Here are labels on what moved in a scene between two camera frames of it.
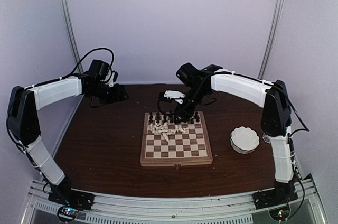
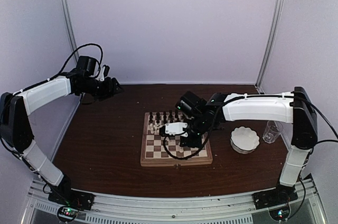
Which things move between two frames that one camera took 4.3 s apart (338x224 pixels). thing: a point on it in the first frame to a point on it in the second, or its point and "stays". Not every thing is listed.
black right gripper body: [197, 95] to [200, 127]
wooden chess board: [167, 141] stays
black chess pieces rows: [171, 119] stays
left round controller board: [66, 214] stays
